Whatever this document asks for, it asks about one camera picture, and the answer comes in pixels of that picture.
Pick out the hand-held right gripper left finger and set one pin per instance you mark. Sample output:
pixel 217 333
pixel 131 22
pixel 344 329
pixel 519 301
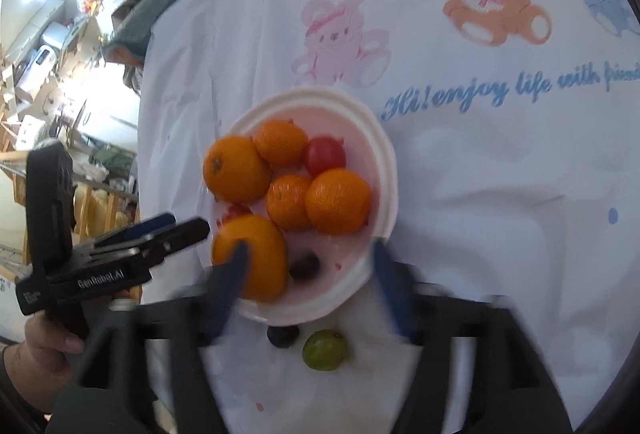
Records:
pixel 227 299

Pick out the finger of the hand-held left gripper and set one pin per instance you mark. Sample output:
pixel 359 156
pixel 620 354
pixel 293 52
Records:
pixel 145 226
pixel 185 234

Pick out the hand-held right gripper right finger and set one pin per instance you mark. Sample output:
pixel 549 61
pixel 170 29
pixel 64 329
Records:
pixel 395 294

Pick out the red cherry tomato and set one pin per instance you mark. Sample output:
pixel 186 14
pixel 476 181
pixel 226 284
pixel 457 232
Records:
pixel 325 155
pixel 235 211

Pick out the large oval orange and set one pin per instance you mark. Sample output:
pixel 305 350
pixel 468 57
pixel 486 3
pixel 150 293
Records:
pixel 265 254

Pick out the dark cherry tomato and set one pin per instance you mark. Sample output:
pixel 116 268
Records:
pixel 282 335
pixel 304 266

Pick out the small orange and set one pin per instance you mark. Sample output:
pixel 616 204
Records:
pixel 288 201
pixel 280 142

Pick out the medium orange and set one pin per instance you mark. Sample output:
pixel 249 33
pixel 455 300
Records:
pixel 338 200

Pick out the pink strawberry-print plate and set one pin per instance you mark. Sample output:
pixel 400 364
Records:
pixel 375 149

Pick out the person's left forearm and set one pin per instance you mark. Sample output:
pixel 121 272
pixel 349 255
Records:
pixel 12 376

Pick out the person's left hand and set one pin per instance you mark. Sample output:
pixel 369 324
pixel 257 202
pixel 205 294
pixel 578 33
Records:
pixel 45 364

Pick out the wooden railing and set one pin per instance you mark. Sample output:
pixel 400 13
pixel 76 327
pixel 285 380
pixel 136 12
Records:
pixel 15 184

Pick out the yellow cloth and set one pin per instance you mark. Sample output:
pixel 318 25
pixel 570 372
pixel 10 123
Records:
pixel 100 209

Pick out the large orange with stem mark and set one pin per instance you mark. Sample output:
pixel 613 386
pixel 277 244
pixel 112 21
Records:
pixel 236 169

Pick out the green cherry tomato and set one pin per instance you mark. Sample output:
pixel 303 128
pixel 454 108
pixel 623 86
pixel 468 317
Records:
pixel 324 350

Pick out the white printed blanket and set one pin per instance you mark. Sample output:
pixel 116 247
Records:
pixel 475 214

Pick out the white appliance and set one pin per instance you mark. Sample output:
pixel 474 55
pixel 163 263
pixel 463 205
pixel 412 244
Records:
pixel 39 56

